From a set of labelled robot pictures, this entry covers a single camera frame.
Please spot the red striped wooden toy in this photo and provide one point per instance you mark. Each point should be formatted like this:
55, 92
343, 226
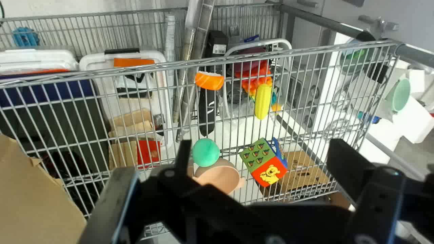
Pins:
252, 75

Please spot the tall black device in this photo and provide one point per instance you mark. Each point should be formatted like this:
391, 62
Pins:
211, 49

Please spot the mint green round object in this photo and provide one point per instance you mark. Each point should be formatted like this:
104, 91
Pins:
400, 95

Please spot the white plastic storage container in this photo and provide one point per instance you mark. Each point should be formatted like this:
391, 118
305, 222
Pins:
37, 60

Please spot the colourful fabric toy cube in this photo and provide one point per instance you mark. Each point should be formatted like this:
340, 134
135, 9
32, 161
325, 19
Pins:
264, 164

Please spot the green round toy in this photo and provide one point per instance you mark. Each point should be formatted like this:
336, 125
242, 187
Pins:
204, 152

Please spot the small tan bowl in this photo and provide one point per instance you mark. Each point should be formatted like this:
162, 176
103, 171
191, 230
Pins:
223, 178

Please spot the orange plush toy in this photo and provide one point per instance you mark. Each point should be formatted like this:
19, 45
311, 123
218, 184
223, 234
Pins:
208, 81

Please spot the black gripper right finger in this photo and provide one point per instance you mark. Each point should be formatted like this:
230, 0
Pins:
360, 190

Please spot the brown cardboard sheet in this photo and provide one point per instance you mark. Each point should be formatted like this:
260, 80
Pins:
299, 173

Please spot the flat brown cardboard pieces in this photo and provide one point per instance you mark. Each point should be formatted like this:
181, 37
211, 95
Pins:
130, 129

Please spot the yellow corn toy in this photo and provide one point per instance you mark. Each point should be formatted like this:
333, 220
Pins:
261, 100

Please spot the large brown cardboard box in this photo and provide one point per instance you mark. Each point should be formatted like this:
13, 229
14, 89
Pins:
27, 198

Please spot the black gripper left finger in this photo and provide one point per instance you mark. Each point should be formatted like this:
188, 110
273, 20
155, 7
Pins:
109, 203

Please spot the red small box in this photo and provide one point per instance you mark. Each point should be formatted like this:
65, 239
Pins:
147, 152

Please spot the small blue round object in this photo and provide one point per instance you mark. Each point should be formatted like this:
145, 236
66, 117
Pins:
24, 37

